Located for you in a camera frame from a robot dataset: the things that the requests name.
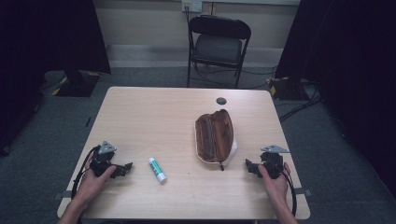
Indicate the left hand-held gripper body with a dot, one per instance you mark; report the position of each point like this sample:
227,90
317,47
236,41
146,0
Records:
102,161

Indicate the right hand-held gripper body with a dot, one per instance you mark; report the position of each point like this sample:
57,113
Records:
273,165

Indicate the person's right hand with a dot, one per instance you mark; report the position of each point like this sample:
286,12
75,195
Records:
274,188

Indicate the person's left hand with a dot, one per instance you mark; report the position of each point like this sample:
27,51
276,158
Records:
93,183

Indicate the white green glue stick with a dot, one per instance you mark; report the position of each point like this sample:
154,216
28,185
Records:
157,170

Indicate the brown open pencil case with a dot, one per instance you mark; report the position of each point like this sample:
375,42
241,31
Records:
214,137

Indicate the black stand base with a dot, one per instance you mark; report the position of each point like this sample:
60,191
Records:
77,84
288,88

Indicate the black folding chair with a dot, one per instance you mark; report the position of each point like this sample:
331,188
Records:
218,46

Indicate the grey table edge bracket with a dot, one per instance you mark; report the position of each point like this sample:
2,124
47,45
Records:
61,194
303,191

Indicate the white wall socket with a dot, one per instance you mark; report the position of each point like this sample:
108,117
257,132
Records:
191,5

